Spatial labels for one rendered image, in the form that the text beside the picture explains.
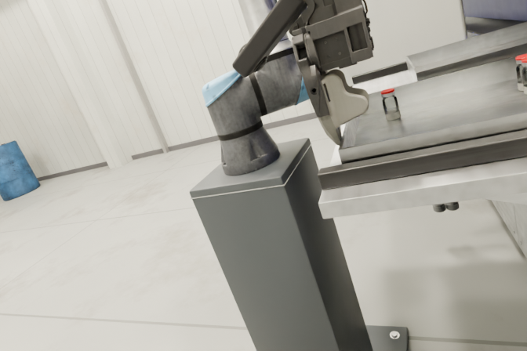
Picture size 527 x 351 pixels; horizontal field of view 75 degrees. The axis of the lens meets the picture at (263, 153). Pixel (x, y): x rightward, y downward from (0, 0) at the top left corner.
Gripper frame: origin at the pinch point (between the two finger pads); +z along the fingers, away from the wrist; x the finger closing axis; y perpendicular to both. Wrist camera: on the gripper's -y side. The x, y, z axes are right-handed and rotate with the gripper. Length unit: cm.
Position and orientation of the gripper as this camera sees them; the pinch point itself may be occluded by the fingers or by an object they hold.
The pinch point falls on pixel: (332, 135)
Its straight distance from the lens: 45.6
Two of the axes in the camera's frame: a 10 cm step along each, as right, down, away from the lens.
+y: 9.1, -2.0, -3.8
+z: 3.1, 9.1, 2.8
